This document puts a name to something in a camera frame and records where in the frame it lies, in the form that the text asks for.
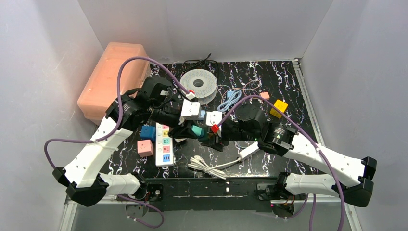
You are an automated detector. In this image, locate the white colourful power strip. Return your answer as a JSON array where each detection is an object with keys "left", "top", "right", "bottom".
[{"left": 155, "top": 123, "right": 174, "bottom": 169}]

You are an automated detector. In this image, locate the white small power strip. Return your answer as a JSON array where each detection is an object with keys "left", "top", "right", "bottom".
[{"left": 238, "top": 141, "right": 260, "bottom": 162}]

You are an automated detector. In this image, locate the light blue usb charger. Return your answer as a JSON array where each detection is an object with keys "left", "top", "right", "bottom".
[{"left": 200, "top": 110, "right": 206, "bottom": 120}]

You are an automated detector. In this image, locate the white plug with cable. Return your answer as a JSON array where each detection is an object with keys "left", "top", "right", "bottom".
[{"left": 187, "top": 155, "right": 240, "bottom": 180}]

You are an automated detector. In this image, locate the blue cube adapter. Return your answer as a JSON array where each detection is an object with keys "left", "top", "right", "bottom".
[{"left": 140, "top": 126, "right": 156, "bottom": 143}]

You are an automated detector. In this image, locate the white yellow cube adapter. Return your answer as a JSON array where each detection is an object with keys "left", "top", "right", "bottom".
[{"left": 269, "top": 100, "right": 288, "bottom": 118}]

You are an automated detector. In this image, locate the pink cube adapter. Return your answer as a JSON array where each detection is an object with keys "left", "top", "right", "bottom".
[{"left": 137, "top": 140, "right": 154, "bottom": 157}]

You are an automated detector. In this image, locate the green cube adapter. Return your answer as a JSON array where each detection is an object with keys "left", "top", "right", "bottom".
[{"left": 198, "top": 133, "right": 220, "bottom": 146}]

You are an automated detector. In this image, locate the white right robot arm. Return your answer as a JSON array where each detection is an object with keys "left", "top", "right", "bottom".
[{"left": 216, "top": 104, "right": 377, "bottom": 207}]

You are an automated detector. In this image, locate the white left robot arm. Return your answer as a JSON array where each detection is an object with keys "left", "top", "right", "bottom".
[{"left": 52, "top": 76, "right": 197, "bottom": 207}]

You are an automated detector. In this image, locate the teal usb charger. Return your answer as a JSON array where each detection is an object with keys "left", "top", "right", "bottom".
[{"left": 191, "top": 125, "right": 208, "bottom": 140}]

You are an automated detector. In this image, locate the small pink usb charger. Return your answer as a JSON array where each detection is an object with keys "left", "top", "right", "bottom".
[{"left": 259, "top": 92, "right": 270, "bottom": 101}]

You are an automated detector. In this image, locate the white perforated round speaker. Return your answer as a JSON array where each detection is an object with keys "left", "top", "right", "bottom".
[{"left": 180, "top": 69, "right": 217, "bottom": 105}]

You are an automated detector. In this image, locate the pink translucent storage box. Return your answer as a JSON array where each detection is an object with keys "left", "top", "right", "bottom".
[{"left": 77, "top": 42, "right": 151, "bottom": 125}]

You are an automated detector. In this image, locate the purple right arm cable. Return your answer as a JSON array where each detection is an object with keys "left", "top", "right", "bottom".
[{"left": 217, "top": 94, "right": 346, "bottom": 231}]

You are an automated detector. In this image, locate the light blue cable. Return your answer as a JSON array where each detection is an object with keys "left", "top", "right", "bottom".
[{"left": 217, "top": 89, "right": 243, "bottom": 113}]

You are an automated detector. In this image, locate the black cable behind speaker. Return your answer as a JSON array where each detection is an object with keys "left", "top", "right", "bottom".
[{"left": 170, "top": 53, "right": 220, "bottom": 96}]

